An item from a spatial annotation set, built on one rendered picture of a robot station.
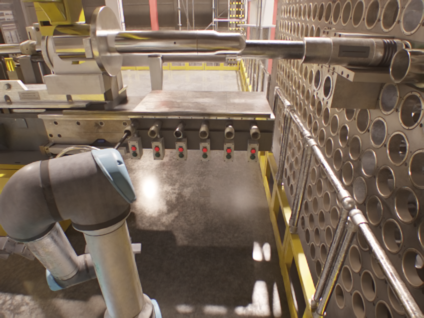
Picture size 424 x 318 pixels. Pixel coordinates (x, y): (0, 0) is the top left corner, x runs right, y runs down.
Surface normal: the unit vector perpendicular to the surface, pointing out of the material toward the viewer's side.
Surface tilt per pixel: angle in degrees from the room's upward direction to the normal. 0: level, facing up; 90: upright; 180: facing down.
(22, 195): 57
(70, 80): 90
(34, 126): 90
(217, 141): 90
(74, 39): 90
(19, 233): 110
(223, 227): 0
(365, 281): 52
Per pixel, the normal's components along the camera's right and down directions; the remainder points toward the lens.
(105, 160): 0.21, -0.65
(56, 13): -0.04, 0.95
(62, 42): -0.05, 0.49
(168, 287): 0.00, -0.87
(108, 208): 0.68, 0.21
